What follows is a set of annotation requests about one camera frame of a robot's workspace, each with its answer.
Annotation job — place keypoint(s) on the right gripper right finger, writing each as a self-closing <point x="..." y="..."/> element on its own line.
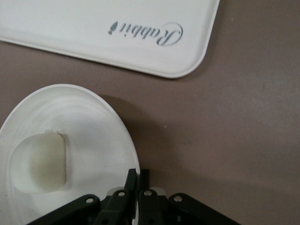
<point x="150" y="208"/>

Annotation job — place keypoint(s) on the brown table cover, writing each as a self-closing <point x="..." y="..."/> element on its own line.
<point x="234" y="117"/>

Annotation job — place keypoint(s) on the cream rabbit print tray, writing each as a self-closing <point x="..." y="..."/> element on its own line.
<point x="93" y="35"/>

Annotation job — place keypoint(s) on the cream round plate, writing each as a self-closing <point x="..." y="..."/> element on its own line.
<point x="93" y="140"/>

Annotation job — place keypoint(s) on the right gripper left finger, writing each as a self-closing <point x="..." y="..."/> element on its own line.
<point x="112" y="208"/>

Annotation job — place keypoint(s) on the white steamed bun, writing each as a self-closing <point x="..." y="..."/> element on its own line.
<point x="42" y="164"/>

